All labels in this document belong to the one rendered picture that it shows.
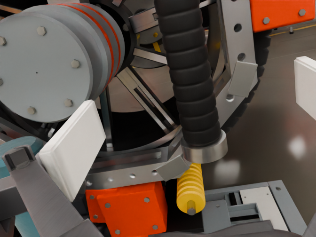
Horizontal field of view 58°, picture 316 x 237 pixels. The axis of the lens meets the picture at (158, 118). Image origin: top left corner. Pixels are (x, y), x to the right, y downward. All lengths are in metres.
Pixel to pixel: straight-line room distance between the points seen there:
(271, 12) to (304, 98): 0.30
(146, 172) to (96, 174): 0.10
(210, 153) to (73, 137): 0.14
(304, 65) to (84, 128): 0.13
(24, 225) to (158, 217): 0.25
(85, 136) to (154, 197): 0.41
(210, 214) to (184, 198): 0.41
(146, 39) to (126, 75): 0.35
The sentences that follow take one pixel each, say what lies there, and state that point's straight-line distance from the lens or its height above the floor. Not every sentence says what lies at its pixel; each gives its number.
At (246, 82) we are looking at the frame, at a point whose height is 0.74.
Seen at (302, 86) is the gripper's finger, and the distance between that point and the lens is 0.19.
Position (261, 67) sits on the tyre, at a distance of 0.57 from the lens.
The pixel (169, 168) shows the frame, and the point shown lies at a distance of 0.54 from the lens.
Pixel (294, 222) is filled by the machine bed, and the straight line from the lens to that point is 1.17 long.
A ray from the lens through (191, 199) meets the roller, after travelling 0.59.
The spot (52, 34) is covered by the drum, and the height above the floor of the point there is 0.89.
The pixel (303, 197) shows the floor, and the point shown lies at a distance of 1.40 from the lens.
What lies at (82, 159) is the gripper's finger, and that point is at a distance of 0.16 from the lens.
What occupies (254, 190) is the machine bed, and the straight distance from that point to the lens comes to 1.31.
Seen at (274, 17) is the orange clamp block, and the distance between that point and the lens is 0.47.
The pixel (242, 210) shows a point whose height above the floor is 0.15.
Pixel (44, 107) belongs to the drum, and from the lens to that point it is 0.37.
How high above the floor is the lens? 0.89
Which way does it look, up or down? 22 degrees down
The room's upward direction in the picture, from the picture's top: 14 degrees counter-clockwise
